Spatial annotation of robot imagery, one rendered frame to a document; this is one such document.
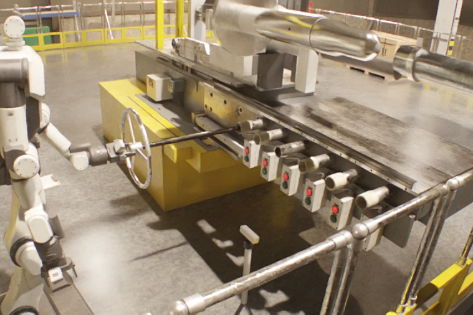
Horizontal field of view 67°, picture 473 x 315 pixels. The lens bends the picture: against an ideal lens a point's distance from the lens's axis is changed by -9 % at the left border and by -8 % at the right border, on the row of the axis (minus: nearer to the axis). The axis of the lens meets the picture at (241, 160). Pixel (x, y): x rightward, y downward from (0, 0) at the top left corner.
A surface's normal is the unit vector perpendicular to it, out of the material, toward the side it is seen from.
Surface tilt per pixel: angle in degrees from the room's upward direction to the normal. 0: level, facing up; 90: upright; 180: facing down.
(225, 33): 90
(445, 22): 90
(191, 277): 0
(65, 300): 0
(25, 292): 90
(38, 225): 89
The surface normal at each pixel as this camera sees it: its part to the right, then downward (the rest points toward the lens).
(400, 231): -0.83, 0.20
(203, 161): 0.55, 0.39
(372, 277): 0.05, -0.90
